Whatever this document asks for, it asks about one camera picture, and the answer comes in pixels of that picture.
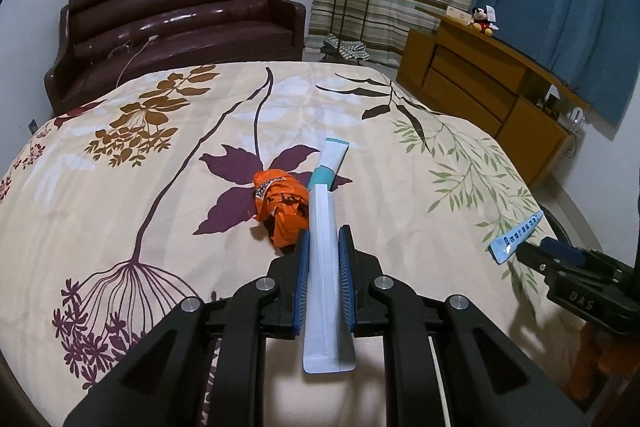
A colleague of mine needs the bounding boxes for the orange wrapper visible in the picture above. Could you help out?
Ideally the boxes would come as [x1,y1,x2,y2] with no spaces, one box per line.
[250,168,311,250]

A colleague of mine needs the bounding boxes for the long white packet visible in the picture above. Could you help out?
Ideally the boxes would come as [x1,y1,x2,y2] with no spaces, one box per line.
[302,184,358,375]

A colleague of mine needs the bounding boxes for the dark brown leather sofa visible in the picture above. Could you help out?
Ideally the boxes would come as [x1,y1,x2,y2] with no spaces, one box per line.
[44,0,307,115]

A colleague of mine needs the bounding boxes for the light blue printed packet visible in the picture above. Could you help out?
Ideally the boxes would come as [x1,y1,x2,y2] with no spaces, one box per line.
[489,209,545,265]

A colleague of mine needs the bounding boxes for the white charging cable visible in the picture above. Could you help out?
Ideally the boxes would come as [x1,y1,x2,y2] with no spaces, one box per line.
[107,35,160,88]

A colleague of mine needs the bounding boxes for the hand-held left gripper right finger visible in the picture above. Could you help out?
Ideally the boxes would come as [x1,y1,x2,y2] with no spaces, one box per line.
[338,226,591,427]

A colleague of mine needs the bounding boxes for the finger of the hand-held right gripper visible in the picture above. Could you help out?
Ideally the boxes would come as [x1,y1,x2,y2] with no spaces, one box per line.
[515,241,561,279]
[542,237,601,269]

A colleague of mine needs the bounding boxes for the teal and white packet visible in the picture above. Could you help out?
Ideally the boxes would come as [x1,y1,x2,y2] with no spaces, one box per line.
[306,138,351,192]

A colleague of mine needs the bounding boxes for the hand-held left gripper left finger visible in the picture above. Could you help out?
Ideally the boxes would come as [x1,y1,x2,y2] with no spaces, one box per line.
[62,229,311,427]

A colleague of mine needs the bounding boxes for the checkered cloth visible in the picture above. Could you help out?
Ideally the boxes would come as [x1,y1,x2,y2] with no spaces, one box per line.
[324,34,371,60]

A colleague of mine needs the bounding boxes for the wooden cabinet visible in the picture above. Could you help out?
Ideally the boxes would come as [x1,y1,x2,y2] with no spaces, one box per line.
[396,6,591,190]

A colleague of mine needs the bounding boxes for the floral printed blanket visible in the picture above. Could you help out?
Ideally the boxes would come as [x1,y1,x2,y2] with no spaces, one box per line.
[0,61,566,427]

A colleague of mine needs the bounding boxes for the mouse plush toy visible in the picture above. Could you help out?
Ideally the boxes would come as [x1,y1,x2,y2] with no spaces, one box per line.
[467,6,501,38]

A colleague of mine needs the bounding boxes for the person's right forearm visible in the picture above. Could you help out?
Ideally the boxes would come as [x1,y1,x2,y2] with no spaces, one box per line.
[560,322,640,413]

